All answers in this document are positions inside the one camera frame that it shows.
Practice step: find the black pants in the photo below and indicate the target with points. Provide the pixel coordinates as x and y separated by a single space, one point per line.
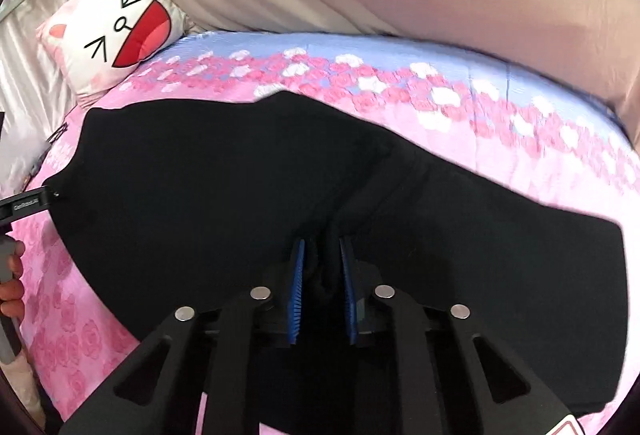
188 203

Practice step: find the silver satin curtain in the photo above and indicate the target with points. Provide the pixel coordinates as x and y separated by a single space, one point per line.
34 96

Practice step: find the person left hand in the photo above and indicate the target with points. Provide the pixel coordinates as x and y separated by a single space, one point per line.
12 290

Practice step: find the cat face pillow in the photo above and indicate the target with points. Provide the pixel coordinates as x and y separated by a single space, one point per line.
96 44

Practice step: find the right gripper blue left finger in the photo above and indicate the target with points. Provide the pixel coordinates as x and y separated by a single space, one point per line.
190 375

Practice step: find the pink rose bedsheet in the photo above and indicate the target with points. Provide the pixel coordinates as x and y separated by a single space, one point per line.
493 118

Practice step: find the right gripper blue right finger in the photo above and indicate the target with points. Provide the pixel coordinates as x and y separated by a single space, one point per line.
453 375

